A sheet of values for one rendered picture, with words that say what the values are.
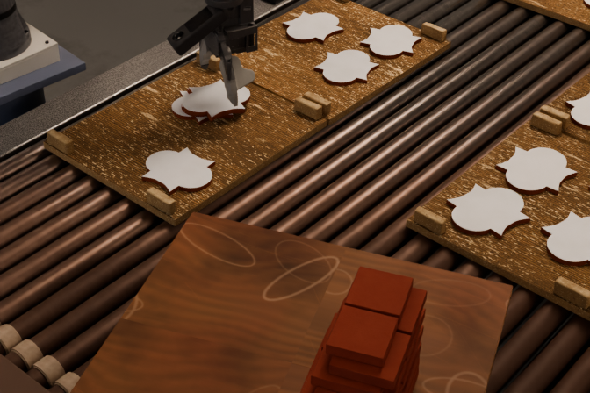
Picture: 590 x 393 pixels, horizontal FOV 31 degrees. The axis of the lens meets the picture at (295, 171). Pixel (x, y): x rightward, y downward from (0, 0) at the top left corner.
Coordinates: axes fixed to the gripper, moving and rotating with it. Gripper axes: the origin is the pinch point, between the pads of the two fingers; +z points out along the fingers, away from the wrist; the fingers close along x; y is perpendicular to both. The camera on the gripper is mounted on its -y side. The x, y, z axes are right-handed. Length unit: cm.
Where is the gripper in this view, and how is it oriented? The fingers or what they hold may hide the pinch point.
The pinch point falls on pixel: (216, 89)
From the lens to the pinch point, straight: 206.5
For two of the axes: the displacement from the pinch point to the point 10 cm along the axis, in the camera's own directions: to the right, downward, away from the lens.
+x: -4.5, -5.4, 7.2
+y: 8.9, -2.6, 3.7
